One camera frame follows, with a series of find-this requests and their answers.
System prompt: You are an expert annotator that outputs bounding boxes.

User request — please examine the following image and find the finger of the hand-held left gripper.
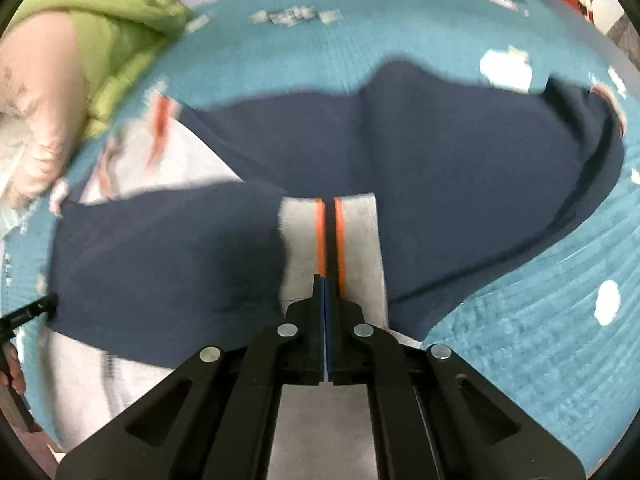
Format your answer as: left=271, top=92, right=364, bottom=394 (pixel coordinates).
left=0, top=294, right=58, bottom=330

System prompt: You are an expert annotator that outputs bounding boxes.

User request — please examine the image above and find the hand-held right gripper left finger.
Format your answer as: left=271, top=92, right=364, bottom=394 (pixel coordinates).
left=56, top=274, right=329, bottom=480

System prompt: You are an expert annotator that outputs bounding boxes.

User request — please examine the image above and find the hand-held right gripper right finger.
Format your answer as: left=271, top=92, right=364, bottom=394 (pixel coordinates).
left=325, top=280, right=586, bottom=480

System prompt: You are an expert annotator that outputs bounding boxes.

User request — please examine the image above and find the navy and grey jacket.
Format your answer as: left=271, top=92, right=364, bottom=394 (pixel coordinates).
left=45, top=60, right=627, bottom=480

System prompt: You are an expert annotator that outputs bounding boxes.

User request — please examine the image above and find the person's left hand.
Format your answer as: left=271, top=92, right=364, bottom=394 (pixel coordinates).
left=2, top=359, right=27, bottom=396

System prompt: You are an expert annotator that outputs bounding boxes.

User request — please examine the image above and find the striped light blue cloth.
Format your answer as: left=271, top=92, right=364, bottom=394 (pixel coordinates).
left=0, top=125, right=36, bottom=241

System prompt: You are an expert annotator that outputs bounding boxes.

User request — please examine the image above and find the pink puffer jacket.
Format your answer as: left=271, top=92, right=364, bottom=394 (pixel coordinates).
left=0, top=10, right=96, bottom=206

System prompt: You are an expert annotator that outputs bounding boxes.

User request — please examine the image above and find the teal candy-print blanket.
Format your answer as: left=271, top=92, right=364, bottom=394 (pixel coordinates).
left=2, top=0, right=640, bottom=476

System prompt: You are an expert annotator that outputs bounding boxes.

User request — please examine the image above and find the green puffer jacket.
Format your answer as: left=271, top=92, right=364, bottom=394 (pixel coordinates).
left=10, top=0, right=196, bottom=138

